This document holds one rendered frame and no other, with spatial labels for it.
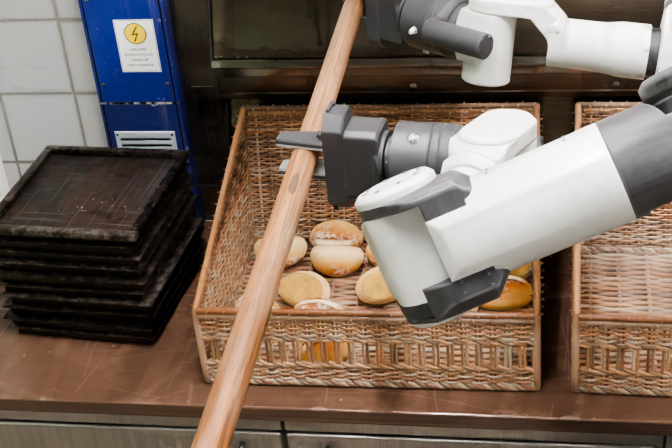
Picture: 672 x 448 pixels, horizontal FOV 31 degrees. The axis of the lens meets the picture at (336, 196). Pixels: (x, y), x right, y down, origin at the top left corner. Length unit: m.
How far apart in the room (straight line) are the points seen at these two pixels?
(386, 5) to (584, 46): 0.29
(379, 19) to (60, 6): 0.78
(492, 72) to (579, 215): 0.62
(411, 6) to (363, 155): 0.38
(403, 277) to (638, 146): 0.23
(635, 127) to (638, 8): 1.15
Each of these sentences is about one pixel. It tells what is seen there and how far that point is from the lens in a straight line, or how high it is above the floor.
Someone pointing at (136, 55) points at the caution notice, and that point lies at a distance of 2.29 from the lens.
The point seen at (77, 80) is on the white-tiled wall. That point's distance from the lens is 2.39.
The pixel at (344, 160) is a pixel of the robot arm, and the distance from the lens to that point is 1.36.
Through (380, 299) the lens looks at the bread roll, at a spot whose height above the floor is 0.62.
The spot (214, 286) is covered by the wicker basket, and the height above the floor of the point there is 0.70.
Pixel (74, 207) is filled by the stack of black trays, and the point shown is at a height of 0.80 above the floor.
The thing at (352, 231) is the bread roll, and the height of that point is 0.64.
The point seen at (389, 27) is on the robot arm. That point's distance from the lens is 1.73.
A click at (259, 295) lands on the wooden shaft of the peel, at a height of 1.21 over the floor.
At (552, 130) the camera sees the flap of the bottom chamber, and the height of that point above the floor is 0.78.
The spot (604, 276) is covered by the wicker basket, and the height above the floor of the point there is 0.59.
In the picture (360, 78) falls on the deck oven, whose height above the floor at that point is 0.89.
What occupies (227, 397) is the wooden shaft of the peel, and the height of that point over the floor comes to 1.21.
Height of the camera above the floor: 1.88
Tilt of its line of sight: 31 degrees down
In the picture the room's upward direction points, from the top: 6 degrees counter-clockwise
